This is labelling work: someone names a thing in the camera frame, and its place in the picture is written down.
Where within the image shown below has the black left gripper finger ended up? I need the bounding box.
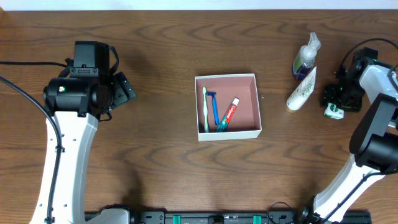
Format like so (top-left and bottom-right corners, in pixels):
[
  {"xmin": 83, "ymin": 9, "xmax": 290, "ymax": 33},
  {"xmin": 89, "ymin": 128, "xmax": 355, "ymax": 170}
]
[
  {"xmin": 111, "ymin": 80, "xmax": 128, "ymax": 109},
  {"xmin": 114, "ymin": 72, "xmax": 136, "ymax": 101}
]

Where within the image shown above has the green white soap packet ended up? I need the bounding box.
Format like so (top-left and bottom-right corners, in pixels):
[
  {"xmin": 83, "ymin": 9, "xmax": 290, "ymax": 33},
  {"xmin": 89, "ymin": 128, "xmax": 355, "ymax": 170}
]
[{"xmin": 324, "ymin": 103, "xmax": 344, "ymax": 119}]

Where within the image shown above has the white floral lotion tube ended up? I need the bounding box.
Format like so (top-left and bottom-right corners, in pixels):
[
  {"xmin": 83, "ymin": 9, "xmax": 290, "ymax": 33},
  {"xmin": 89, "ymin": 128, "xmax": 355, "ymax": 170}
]
[{"xmin": 285, "ymin": 67, "xmax": 317, "ymax": 112}]

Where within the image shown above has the clear blue soap pump bottle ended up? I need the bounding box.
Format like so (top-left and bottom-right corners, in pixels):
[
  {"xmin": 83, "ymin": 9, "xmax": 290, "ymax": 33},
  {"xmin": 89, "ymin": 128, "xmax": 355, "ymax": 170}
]
[{"xmin": 292, "ymin": 32, "xmax": 321, "ymax": 80}]

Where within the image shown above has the green white toothbrush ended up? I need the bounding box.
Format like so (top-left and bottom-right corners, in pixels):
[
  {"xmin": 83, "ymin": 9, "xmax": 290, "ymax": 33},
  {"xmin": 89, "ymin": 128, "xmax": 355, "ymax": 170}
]
[{"xmin": 202, "ymin": 86, "xmax": 210, "ymax": 133}]

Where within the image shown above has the blue disposable razor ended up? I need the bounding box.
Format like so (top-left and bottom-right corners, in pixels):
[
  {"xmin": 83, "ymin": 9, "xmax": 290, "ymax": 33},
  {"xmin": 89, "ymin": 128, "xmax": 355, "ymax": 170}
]
[{"xmin": 206, "ymin": 92, "xmax": 220, "ymax": 126}]

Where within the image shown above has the red green toothpaste tube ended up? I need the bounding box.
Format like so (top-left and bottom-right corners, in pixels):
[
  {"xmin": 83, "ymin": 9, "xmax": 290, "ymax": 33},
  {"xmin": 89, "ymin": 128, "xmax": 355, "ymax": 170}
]
[{"xmin": 216, "ymin": 98, "xmax": 239, "ymax": 133}]

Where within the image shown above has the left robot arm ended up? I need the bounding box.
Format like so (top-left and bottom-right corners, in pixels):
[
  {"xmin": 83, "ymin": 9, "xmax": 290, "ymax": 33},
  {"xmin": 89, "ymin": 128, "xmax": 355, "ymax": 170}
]
[{"xmin": 31, "ymin": 41, "xmax": 136, "ymax": 224}]

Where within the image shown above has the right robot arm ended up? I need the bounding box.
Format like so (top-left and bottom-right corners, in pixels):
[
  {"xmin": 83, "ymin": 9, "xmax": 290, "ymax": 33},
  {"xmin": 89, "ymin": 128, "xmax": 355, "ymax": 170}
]
[{"xmin": 299, "ymin": 47, "xmax": 397, "ymax": 223}]

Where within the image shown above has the white square cardboard box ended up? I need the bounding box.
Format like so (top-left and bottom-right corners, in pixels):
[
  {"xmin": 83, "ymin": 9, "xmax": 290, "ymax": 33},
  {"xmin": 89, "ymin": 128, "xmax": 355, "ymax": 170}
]
[{"xmin": 195, "ymin": 73, "xmax": 262, "ymax": 141}]

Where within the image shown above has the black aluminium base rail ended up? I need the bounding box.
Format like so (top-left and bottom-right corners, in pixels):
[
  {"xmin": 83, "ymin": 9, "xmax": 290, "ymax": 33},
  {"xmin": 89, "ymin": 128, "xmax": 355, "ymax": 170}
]
[{"xmin": 84, "ymin": 203, "xmax": 373, "ymax": 224}]

